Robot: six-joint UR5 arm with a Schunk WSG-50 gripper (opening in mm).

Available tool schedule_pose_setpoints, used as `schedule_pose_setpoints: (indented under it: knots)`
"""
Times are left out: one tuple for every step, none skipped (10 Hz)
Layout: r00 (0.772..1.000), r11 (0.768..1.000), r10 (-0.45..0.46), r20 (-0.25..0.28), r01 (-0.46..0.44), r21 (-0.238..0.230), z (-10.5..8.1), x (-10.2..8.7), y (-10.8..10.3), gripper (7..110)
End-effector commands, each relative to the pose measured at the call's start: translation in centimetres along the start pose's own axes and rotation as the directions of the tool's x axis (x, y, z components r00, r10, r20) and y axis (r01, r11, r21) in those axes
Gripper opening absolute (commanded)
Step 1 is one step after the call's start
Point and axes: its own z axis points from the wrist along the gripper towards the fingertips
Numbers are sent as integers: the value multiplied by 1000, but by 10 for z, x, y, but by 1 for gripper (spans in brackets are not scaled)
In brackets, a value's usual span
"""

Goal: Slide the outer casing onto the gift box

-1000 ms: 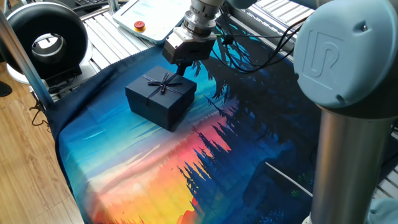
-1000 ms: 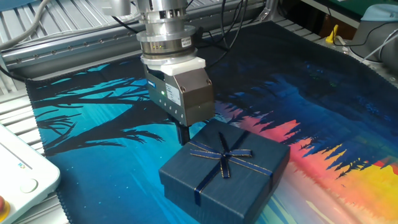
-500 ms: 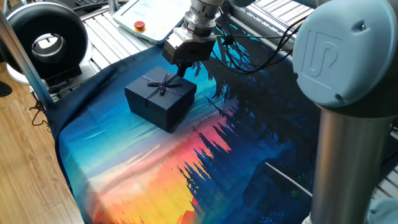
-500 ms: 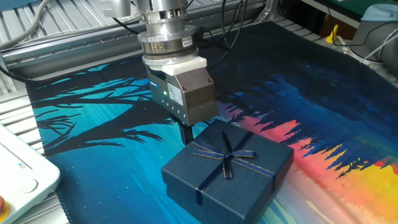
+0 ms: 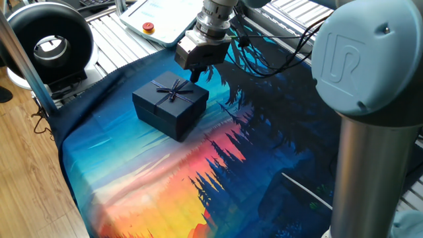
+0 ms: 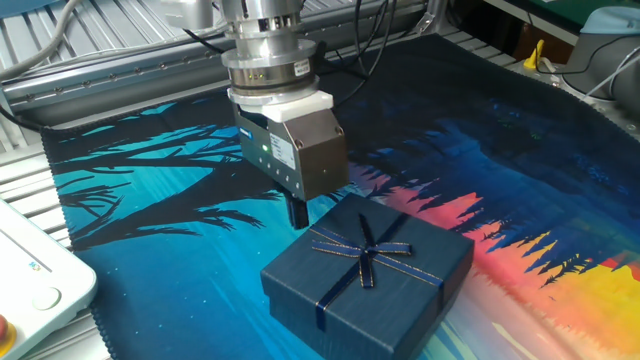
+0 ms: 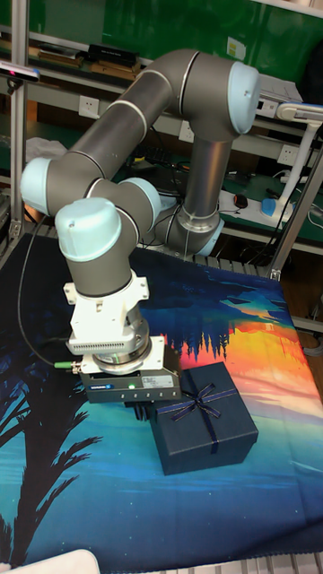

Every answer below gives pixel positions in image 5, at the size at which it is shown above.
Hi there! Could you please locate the grey Schunk gripper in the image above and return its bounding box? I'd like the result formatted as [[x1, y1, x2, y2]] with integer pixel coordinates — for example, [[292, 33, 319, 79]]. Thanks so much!
[[174, 35, 232, 83]]

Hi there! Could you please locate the navy gift box lid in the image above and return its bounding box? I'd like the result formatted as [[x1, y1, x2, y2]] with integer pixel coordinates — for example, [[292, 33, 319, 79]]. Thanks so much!
[[132, 71, 210, 132]]

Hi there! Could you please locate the aluminium linear rail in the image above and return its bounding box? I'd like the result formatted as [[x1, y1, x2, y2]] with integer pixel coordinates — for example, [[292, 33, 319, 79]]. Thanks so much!
[[241, 0, 334, 56]]

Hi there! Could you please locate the short silver post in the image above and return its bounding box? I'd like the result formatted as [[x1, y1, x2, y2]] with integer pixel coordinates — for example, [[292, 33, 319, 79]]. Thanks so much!
[[114, 0, 128, 16]]

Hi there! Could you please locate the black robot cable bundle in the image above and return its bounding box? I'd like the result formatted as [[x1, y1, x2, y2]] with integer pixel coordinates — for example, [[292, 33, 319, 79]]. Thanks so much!
[[227, 13, 331, 79]]

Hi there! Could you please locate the black shoe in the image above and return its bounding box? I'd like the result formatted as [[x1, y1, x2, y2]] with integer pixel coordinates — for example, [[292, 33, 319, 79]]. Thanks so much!
[[0, 86, 14, 104]]

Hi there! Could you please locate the white cable tie strip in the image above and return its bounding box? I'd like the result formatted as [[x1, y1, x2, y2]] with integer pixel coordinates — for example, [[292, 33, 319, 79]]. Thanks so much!
[[281, 172, 333, 211]]

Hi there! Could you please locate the sunset forest print tablecloth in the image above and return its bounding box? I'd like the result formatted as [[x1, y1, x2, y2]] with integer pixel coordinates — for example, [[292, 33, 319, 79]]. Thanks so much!
[[48, 19, 341, 238]]

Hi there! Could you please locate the silver force torque sensor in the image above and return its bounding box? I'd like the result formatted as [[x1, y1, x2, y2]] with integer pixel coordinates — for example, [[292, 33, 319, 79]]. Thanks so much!
[[195, 0, 239, 40]]

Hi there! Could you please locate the white gripper adapter plate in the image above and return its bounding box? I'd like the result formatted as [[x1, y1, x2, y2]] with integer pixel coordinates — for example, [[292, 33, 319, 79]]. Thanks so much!
[[178, 29, 233, 51]]

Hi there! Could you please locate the hanging black wire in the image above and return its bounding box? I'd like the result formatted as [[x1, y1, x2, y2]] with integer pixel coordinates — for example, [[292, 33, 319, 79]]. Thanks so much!
[[31, 95, 56, 141]]

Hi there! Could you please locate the navy gift box base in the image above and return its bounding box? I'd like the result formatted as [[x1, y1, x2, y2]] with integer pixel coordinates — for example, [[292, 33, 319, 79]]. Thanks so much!
[[135, 104, 206, 142]]

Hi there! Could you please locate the black keyboard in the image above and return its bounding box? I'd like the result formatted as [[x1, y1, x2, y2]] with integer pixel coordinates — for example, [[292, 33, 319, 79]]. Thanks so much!
[[79, 0, 112, 7]]

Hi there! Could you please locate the aluminium frame post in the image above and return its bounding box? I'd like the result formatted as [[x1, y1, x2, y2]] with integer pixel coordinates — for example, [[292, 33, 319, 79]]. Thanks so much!
[[0, 9, 58, 115]]

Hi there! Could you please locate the white teach pendant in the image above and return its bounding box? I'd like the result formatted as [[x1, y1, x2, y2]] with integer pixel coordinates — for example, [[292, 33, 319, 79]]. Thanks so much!
[[119, 0, 204, 47]]

